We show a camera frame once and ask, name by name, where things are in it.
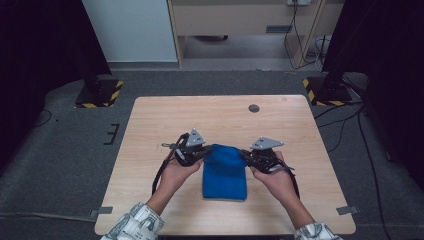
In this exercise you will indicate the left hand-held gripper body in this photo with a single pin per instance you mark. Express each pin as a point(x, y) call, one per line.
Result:
point(188, 151)

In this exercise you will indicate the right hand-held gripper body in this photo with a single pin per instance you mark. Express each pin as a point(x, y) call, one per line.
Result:
point(266, 156)

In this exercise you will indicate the blue towel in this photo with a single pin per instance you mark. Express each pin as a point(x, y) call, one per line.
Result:
point(224, 173)

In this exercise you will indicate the person's left hand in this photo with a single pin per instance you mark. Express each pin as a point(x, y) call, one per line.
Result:
point(176, 180)

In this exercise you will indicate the person's right hand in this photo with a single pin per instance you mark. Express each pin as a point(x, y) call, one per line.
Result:
point(278, 186)

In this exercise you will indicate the round grey table grommet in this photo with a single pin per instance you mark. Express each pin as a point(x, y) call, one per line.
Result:
point(254, 108)

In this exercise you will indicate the striped black stand base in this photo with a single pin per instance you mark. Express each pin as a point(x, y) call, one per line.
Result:
point(100, 95)
point(328, 93)

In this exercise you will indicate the grey tape piece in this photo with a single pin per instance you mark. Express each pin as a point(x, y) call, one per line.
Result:
point(347, 210)
point(101, 211)

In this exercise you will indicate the light wooden cabinet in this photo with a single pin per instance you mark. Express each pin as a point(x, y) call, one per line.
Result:
point(233, 18)

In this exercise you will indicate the white panel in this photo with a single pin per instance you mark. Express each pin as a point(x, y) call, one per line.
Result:
point(130, 30)

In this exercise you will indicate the black curtain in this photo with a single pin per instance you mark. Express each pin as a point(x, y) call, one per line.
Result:
point(40, 50)
point(390, 66)

